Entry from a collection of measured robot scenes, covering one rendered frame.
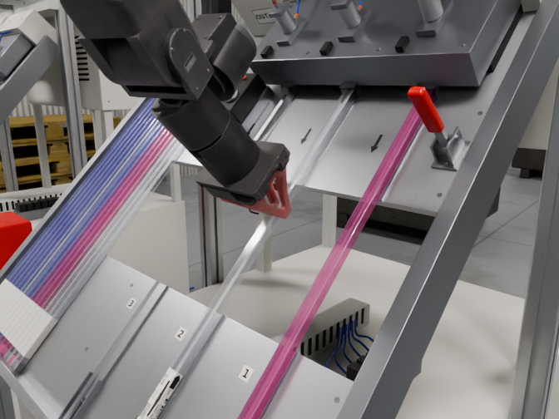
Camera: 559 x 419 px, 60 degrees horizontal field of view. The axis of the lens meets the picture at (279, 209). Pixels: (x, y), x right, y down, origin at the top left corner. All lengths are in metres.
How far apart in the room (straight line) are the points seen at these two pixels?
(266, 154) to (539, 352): 0.47
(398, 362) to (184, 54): 0.31
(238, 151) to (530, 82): 0.32
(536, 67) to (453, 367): 0.53
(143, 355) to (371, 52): 0.44
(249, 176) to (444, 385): 0.53
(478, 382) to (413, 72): 0.53
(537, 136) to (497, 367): 0.40
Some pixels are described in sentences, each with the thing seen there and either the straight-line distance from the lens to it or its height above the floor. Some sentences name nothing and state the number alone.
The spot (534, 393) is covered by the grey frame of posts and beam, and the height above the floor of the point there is 0.68.
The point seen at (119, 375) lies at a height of 0.77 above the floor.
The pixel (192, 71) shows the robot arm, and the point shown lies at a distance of 0.42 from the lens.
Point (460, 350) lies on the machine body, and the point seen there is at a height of 0.62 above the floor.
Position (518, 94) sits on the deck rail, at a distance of 0.57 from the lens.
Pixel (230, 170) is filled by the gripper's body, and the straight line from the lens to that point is 0.49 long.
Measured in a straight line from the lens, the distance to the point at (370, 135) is 0.60.
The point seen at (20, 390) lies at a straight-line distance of 0.71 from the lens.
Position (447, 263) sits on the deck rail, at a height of 0.94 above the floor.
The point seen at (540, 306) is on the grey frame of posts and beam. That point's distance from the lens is 0.76.
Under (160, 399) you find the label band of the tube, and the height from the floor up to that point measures 0.79.
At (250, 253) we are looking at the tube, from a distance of 0.55.
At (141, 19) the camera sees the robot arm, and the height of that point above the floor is 1.14.
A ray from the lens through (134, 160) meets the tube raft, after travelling 0.86.
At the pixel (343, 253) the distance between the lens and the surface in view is 0.49.
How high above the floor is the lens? 1.10
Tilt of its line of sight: 15 degrees down
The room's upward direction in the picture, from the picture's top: straight up
